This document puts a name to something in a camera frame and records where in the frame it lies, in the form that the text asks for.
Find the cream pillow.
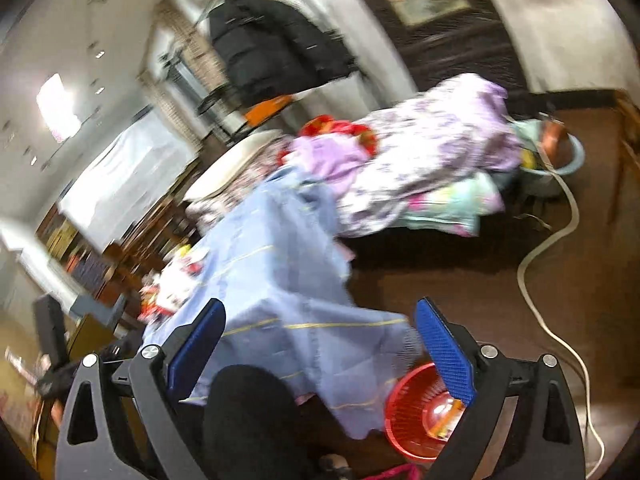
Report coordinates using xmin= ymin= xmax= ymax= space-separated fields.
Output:
xmin=185 ymin=130 xmax=283 ymax=201

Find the red plastic basket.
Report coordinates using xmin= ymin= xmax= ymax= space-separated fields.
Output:
xmin=384 ymin=362 xmax=476 ymax=463

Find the brown pot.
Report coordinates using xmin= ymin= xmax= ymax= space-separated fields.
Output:
xmin=542 ymin=119 xmax=576 ymax=161

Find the white sheet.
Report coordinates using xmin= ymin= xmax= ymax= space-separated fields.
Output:
xmin=60 ymin=115 xmax=198 ymax=253

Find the white hose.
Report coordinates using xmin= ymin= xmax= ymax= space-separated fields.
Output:
xmin=517 ymin=110 xmax=606 ymax=478

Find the light blue basin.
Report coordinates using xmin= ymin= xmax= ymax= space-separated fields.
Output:
xmin=510 ymin=120 xmax=586 ymax=196

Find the pink cloth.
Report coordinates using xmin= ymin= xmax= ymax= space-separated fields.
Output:
xmin=367 ymin=462 xmax=423 ymax=480

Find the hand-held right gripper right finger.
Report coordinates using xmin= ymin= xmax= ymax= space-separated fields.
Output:
xmin=414 ymin=297 xmax=587 ymax=480

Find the mint green blanket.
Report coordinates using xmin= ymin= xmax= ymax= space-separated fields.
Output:
xmin=400 ymin=172 xmax=506 ymax=238

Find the black metal stand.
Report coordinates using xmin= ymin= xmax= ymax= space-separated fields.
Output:
xmin=197 ymin=85 xmax=251 ymax=146

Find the beige patterned curtain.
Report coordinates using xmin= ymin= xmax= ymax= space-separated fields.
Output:
xmin=140 ymin=0 xmax=236 ymax=141

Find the dark wooden cabinet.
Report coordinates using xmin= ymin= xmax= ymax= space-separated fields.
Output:
xmin=345 ymin=0 xmax=526 ymax=91

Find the light blue cloth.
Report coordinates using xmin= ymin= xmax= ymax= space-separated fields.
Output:
xmin=142 ymin=165 xmax=418 ymax=441

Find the person's leg in black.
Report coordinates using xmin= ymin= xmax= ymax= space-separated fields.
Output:
xmin=202 ymin=365 xmax=321 ymax=480

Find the black jacket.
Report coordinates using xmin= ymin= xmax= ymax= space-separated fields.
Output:
xmin=207 ymin=0 xmax=361 ymax=108

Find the red plastic bag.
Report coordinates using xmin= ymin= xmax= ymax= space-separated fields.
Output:
xmin=299 ymin=115 xmax=378 ymax=153

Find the black rectangular object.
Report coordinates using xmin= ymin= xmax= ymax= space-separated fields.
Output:
xmin=32 ymin=295 xmax=68 ymax=361

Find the lilac cloth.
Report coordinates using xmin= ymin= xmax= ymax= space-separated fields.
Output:
xmin=290 ymin=132 xmax=373 ymax=201

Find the wooden bookshelf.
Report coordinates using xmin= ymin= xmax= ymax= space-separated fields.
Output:
xmin=37 ymin=175 xmax=201 ymax=311

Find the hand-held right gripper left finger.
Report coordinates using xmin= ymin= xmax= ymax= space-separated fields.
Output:
xmin=54 ymin=298 xmax=227 ymax=480

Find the purple floral quilt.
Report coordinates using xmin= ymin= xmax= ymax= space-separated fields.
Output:
xmin=335 ymin=74 xmax=523 ymax=238

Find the pile of crumpled wrappers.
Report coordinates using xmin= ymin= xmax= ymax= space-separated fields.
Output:
xmin=137 ymin=245 xmax=208 ymax=321

